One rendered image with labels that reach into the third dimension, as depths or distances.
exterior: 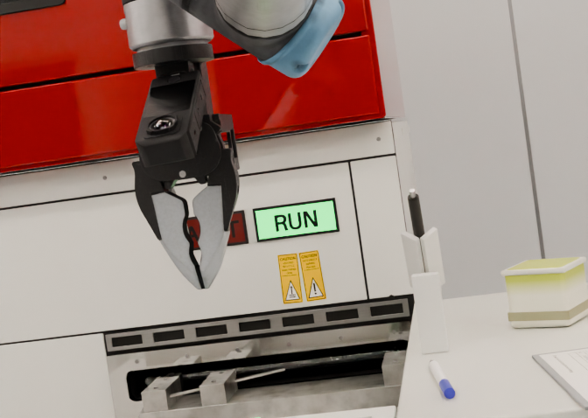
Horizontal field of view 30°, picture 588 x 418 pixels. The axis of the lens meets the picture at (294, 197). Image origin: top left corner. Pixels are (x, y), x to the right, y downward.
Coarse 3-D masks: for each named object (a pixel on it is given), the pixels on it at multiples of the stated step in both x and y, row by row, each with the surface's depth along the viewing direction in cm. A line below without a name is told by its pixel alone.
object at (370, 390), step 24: (288, 384) 151; (312, 384) 149; (336, 384) 147; (360, 384) 145; (192, 408) 145; (216, 408) 145; (240, 408) 144; (264, 408) 144; (288, 408) 143; (312, 408) 143; (336, 408) 143; (360, 408) 142
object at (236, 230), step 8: (232, 216) 155; (240, 216) 154; (192, 224) 156; (232, 224) 155; (240, 224) 155; (192, 232) 156; (232, 232) 155; (240, 232) 155; (232, 240) 155; (240, 240) 155
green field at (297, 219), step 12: (312, 204) 153; (324, 204) 153; (264, 216) 154; (276, 216) 154; (288, 216) 154; (300, 216) 153; (312, 216) 153; (324, 216) 153; (264, 228) 154; (276, 228) 154; (288, 228) 154; (300, 228) 153; (312, 228) 153; (324, 228) 153
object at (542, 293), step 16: (512, 272) 123; (528, 272) 122; (544, 272) 121; (560, 272) 120; (576, 272) 123; (512, 288) 123; (528, 288) 122; (544, 288) 121; (560, 288) 120; (576, 288) 123; (512, 304) 124; (528, 304) 123; (544, 304) 122; (560, 304) 120; (576, 304) 122; (512, 320) 124; (528, 320) 123; (544, 320) 122; (560, 320) 121; (576, 320) 122
